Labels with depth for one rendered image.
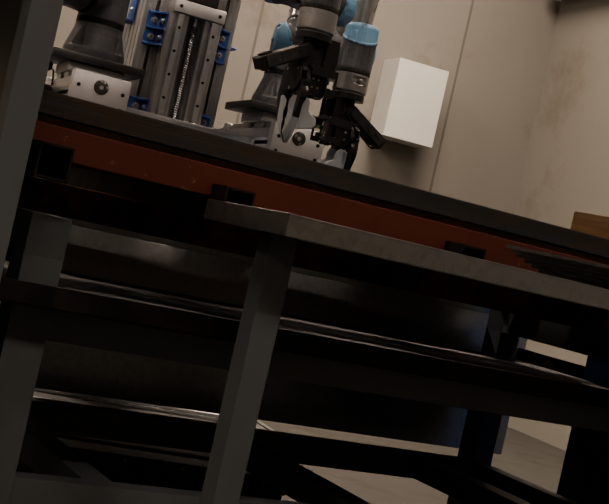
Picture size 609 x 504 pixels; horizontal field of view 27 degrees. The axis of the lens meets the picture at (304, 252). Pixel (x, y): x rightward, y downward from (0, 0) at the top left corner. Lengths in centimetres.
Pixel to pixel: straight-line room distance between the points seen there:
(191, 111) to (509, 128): 431
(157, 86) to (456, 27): 417
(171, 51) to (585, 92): 415
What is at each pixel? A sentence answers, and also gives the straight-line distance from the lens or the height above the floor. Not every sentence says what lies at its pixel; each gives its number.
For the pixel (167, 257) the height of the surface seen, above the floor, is 62.
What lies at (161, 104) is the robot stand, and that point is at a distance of 320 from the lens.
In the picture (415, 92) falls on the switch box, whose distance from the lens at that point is 686.
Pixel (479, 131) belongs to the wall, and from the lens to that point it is 727.
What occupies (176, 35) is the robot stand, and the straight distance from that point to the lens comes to 322.
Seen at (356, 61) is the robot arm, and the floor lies 112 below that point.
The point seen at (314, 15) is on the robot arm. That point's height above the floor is 114.
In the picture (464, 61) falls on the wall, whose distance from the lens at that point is 724.
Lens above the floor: 71
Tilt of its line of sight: level
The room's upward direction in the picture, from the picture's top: 13 degrees clockwise
